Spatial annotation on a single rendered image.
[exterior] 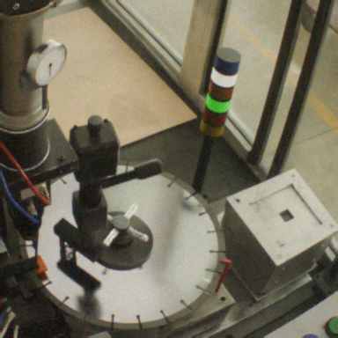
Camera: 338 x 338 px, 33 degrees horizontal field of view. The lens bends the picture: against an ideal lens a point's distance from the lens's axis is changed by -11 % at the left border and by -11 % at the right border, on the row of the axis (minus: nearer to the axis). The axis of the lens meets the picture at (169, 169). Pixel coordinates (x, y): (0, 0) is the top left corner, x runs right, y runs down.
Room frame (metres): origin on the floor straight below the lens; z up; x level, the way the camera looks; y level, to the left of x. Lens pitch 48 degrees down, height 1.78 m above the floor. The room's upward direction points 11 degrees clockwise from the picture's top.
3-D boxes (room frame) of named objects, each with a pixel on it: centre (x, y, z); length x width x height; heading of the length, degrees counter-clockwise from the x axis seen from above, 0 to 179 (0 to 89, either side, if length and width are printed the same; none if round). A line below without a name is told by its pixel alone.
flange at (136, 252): (0.59, 0.06, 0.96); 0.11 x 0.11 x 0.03
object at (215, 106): (0.86, -0.06, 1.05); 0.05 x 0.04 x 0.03; 39
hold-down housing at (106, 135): (0.52, 0.10, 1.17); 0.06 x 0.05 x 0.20; 120
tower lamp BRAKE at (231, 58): (0.86, -0.06, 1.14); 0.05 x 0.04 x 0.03; 39
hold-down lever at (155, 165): (0.52, 0.05, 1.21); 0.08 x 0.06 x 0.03; 129
